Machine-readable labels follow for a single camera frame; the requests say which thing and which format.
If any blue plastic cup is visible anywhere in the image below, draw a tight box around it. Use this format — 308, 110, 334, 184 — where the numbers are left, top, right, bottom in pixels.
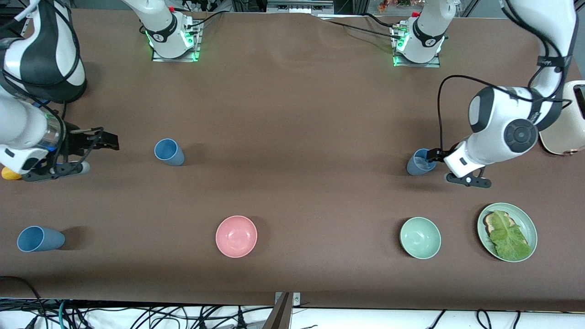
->
17, 226, 65, 253
154, 138, 186, 166
406, 149, 438, 176

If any toasted bread slice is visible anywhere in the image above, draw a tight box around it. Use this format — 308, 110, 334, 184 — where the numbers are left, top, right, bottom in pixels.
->
484, 211, 528, 247

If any mint green bowl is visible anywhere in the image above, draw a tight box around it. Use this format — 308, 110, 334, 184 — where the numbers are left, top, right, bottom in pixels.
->
399, 217, 442, 260

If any green lettuce leaf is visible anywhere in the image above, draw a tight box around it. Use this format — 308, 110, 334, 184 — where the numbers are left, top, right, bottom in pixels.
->
489, 210, 533, 260

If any mint green plate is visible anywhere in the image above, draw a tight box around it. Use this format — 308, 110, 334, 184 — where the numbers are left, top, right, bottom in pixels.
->
477, 202, 538, 263

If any cream toaster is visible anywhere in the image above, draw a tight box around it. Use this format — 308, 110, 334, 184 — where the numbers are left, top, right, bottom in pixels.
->
539, 80, 585, 156

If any pink bowl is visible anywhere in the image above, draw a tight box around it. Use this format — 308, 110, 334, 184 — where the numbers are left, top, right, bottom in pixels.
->
215, 215, 258, 259

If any silver metal box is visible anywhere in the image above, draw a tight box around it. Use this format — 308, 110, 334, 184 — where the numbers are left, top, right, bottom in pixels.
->
266, 0, 334, 14

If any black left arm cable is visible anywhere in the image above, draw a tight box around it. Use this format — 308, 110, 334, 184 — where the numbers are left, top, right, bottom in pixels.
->
437, 74, 572, 152

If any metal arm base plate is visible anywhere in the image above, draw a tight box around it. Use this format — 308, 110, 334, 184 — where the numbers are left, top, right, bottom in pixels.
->
152, 21, 202, 62
393, 23, 441, 68

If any black base cable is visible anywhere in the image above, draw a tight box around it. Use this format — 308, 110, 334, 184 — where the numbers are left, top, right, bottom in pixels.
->
187, 10, 225, 29
320, 13, 404, 36

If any grey camera pole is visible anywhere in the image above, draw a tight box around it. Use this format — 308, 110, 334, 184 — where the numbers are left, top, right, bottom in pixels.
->
263, 292, 293, 329

